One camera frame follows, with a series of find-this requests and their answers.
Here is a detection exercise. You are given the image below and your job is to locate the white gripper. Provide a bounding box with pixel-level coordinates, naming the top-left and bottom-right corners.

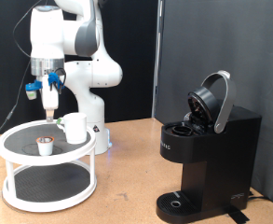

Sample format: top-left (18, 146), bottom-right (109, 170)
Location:
top-left (41, 74), bottom-right (60, 123)

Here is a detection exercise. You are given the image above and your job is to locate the white mug with green tape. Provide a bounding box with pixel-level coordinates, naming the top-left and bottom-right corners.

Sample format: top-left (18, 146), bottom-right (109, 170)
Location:
top-left (55, 112), bottom-right (89, 146)

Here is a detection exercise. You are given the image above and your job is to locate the orange-rimmed coffee pod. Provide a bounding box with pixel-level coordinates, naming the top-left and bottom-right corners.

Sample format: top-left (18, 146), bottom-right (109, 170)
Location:
top-left (35, 135), bottom-right (55, 157)

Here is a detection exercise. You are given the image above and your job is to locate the black Keurig coffee machine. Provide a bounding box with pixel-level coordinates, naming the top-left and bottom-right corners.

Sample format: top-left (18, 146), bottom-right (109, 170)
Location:
top-left (155, 69), bottom-right (263, 224)

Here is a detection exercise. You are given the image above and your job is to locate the white two-tier turntable stand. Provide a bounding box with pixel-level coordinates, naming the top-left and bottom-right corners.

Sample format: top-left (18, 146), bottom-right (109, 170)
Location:
top-left (0, 119), bottom-right (98, 214)

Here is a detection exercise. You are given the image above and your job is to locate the black tape strip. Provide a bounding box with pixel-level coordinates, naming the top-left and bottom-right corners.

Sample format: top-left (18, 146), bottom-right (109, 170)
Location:
top-left (225, 208), bottom-right (251, 224)

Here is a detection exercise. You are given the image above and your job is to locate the dark grey backdrop panel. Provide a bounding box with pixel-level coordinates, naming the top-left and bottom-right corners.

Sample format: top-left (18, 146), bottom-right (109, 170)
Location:
top-left (156, 0), bottom-right (273, 211)

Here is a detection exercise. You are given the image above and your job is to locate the blue cable clip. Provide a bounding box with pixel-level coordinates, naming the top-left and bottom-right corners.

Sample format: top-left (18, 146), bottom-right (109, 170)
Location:
top-left (48, 72), bottom-right (65, 94)

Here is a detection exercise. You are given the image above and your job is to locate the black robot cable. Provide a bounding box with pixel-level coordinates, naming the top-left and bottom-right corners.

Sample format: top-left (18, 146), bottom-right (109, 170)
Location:
top-left (0, 0), bottom-right (65, 147)

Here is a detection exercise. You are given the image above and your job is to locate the grey metal frame post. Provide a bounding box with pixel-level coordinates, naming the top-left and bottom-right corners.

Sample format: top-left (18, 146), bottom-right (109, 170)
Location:
top-left (150, 0), bottom-right (165, 119)

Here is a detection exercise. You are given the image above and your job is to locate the black power cord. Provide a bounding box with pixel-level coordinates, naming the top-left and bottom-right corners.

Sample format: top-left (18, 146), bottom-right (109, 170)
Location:
top-left (247, 189), bottom-right (272, 202)

